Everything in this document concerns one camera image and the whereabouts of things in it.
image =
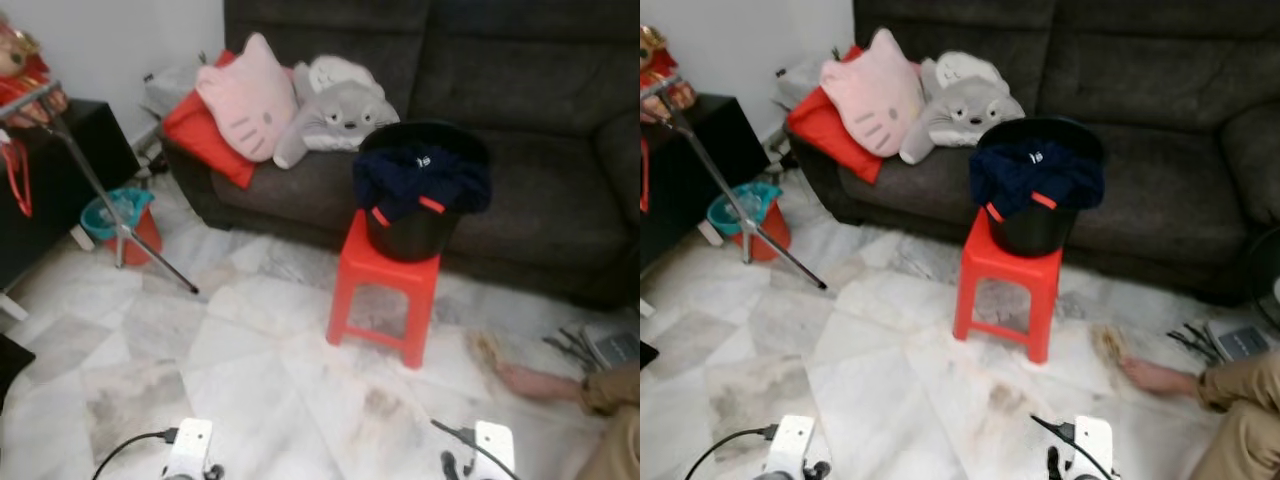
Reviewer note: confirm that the navy garment with red trim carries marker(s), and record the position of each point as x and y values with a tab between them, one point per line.
420	180
1040	175

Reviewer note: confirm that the red plastic hanger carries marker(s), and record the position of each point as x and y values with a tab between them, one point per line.
10	152
645	170

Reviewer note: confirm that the person's bare foot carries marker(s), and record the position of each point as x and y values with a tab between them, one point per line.
1160	377
535	382

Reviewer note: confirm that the person's khaki trouser leg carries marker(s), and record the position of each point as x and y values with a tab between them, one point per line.
615	420
1245	420

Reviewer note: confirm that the grey standing fan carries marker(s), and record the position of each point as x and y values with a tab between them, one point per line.
615	348
1240	342

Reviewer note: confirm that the red plastic stool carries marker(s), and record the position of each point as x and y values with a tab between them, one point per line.
1010	270
385	275

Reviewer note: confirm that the black bucket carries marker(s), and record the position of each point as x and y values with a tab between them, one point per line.
415	240
1035	235

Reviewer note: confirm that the orange bin with teal liner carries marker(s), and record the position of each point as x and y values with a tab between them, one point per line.
100	212
725	205

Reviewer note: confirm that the black TV console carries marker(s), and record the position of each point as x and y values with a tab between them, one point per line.
680	190
60	180

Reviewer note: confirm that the silver metal clothes rack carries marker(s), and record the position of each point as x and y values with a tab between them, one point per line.
85	175
708	170

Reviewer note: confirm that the red cushion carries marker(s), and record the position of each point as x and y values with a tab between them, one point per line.
830	135
205	140

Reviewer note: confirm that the dark grey sofa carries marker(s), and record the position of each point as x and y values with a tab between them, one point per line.
520	120
1150	110

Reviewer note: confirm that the grey cartoon animal pillow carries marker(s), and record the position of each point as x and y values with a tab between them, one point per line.
340	110
965	105

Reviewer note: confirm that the pink cat pillow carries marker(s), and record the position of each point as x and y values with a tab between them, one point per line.
875	95
250	100

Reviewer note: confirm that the side table with lace cloth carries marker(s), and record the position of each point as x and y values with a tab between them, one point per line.
800	80
170	90

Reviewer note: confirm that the red robed statue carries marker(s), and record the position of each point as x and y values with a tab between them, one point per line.
660	70
20	70

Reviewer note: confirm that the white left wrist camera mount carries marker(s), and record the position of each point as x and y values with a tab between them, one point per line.
190	445
790	440

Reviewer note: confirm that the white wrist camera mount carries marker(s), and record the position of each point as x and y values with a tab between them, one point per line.
790	440
494	450
1093	445
190	445

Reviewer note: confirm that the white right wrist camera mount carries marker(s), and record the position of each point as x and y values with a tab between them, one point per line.
494	450
1093	445

